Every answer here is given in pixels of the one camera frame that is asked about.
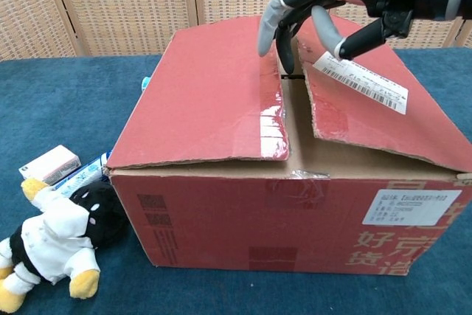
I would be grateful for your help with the woven rattan folding screen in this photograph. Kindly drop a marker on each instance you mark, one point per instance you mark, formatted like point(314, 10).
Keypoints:
point(129, 5)

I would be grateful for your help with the blue felt table cover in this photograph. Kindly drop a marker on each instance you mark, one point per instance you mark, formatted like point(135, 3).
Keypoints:
point(55, 108)

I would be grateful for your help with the red cardboard box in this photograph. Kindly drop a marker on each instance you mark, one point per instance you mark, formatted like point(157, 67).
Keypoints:
point(221, 219)

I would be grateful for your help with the black plush toy white coat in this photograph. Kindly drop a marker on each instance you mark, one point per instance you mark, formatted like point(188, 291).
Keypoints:
point(55, 245)

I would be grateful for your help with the small pink carton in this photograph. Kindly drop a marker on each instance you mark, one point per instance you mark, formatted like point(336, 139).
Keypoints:
point(48, 165)

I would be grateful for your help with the light blue cylinder tube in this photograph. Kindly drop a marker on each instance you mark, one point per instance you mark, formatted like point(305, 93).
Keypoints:
point(146, 83)

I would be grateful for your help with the blue white tube package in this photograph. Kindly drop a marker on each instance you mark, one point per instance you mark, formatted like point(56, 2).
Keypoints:
point(85, 175)

